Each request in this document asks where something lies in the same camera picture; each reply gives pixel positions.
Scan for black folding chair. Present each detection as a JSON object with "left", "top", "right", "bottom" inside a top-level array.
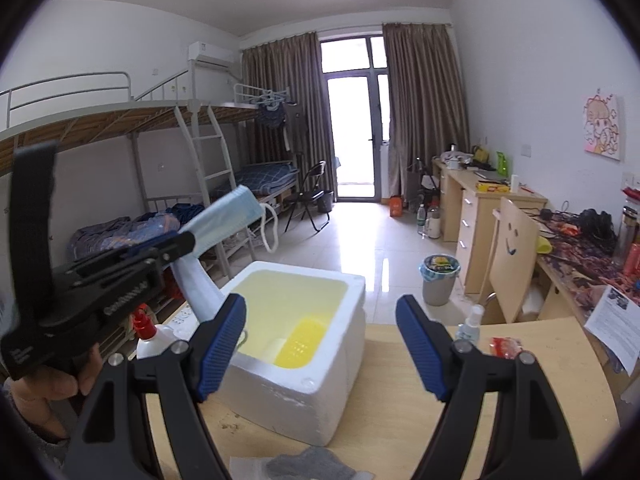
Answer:
[{"left": 284, "top": 161, "right": 332, "bottom": 233}]

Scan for grey metal bed ladder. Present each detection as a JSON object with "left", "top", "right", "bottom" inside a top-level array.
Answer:
[{"left": 175, "top": 105, "right": 238, "bottom": 281}]

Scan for white paper sheet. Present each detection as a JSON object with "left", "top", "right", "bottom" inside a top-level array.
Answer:
[{"left": 584, "top": 285, "right": 640, "bottom": 375}]

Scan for white bottle with red cap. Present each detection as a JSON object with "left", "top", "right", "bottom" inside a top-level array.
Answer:
[{"left": 131, "top": 308, "right": 176, "bottom": 361}]

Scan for brown curtain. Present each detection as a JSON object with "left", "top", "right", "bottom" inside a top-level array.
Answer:
[
  {"left": 382, "top": 22, "right": 471, "bottom": 203},
  {"left": 241, "top": 31, "right": 337, "bottom": 206}
]

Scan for pile of blue clothes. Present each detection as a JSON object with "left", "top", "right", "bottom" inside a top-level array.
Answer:
[{"left": 67, "top": 203, "right": 206, "bottom": 261}]

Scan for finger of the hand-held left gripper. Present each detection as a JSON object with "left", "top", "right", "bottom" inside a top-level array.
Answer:
[
  {"left": 65, "top": 252, "right": 175, "bottom": 281},
  {"left": 119, "top": 231, "right": 197, "bottom": 262}
]

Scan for clear blue spray bottle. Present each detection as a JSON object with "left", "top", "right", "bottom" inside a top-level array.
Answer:
[{"left": 454, "top": 304, "right": 486, "bottom": 346}]

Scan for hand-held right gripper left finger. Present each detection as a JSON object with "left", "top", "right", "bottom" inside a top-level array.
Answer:
[{"left": 62, "top": 292, "right": 248, "bottom": 480}]

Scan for grey trash bin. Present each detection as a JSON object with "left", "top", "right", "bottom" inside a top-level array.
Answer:
[{"left": 419, "top": 255, "right": 462, "bottom": 307}]

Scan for grey sock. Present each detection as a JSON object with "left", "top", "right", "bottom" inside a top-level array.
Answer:
[{"left": 265, "top": 447, "right": 358, "bottom": 480}]

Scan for pink cartoon wall picture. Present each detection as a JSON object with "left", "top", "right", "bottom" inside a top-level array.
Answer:
[{"left": 584, "top": 94, "right": 626, "bottom": 161}]

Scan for yellow plastic basket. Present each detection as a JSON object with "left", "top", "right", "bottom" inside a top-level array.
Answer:
[{"left": 274, "top": 316, "right": 332, "bottom": 368}]

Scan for person's left hand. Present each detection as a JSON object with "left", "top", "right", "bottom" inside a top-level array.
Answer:
[{"left": 10, "top": 339, "right": 109, "bottom": 443}]

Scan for wooden chair with smiley face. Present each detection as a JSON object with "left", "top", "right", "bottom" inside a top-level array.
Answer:
[{"left": 479, "top": 196, "right": 542, "bottom": 325}]

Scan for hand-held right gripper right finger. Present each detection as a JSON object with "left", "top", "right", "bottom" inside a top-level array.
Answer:
[{"left": 395, "top": 295, "right": 583, "bottom": 480}]

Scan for blue face mask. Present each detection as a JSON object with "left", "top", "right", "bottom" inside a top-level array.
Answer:
[{"left": 170, "top": 185, "right": 279, "bottom": 323}]

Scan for white air conditioner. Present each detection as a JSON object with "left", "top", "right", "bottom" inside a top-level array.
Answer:
[{"left": 188, "top": 41, "right": 235, "bottom": 68}]

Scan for glass balcony door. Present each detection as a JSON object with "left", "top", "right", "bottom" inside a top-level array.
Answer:
[{"left": 318, "top": 35, "right": 390, "bottom": 200}]

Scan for blue checked bedding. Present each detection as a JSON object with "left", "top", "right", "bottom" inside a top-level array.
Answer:
[{"left": 235, "top": 161, "right": 298, "bottom": 193}]

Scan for grey metal bunk bed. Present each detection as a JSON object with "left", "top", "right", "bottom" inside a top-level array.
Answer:
[
  {"left": 0, "top": 72, "right": 236, "bottom": 311},
  {"left": 210, "top": 82, "right": 301, "bottom": 211}
]

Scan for white foam box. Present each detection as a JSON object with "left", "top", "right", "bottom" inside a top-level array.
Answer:
[{"left": 217, "top": 260, "right": 367, "bottom": 447}]

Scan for hanging dark clothes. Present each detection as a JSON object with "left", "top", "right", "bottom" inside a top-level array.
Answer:
[{"left": 255, "top": 91, "right": 291, "bottom": 131}]

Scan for red snack packet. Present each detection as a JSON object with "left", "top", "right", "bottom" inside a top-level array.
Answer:
[{"left": 489, "top": 337, "right": 523, "bottom": 358}]

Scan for desk with printed mat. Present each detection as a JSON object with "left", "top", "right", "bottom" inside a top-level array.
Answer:
[{"left": 535, "top": 210, "right": 640, "bottom": 396}]

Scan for person's left forearm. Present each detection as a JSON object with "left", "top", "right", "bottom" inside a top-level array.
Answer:
[{"left": 0, "top": 380, "right": 70, "bottom": 480}]

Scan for light wooden desk with drawers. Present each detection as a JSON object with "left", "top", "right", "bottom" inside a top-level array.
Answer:
[{"left": 432, "top": 157, "right": 548, "bottom": 296}]

